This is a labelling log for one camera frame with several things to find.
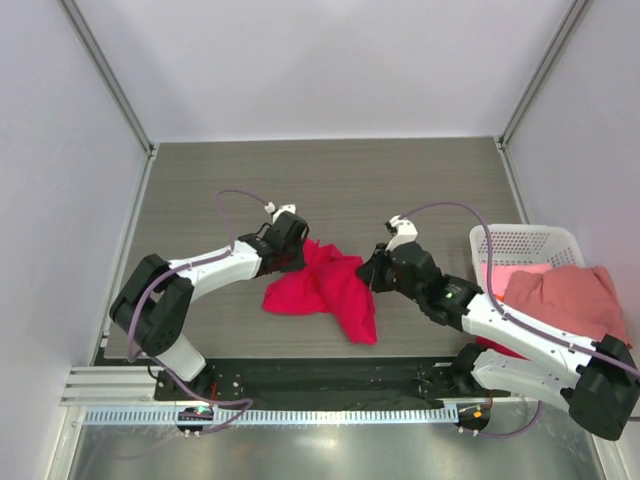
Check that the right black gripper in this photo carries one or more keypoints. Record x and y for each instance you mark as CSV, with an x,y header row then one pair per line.
x,y
371,271

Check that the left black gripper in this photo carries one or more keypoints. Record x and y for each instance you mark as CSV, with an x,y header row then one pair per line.
x,y
298,263

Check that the magenta t shirt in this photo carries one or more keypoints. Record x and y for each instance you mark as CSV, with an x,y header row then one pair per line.
x,y
489,344
328,284

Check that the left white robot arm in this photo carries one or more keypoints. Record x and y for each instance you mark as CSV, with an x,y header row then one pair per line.
x,y
153,304

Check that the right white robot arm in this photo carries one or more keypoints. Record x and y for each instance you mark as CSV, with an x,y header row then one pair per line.
x,y
595,381

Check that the white plastic laundry basket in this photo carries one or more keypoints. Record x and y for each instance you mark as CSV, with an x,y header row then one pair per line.
x,y
520,245

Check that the salmon pink t shirt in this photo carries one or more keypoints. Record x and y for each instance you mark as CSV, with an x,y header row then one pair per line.
x,y
579,300

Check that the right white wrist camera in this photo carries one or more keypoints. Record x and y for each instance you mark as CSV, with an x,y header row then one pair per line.
x,y
402,231

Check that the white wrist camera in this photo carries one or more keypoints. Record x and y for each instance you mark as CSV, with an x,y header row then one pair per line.
x,y
275,211
402,231

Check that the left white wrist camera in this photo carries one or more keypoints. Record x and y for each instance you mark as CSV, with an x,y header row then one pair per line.
x,y
275,211

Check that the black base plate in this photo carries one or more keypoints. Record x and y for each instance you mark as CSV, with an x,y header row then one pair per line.
x,y
340,384

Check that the white slotted cable duct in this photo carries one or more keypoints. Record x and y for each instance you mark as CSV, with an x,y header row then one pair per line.
x,y
200,416

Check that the right aluminium frame post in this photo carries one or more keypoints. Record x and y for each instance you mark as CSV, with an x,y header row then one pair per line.
x,y
560,39

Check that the aluminium frame post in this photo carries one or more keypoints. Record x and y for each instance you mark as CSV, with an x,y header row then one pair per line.
x,y
92,47
560,39

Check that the left aluminium frame post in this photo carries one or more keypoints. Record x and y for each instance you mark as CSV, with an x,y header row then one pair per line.
x,y
92,47

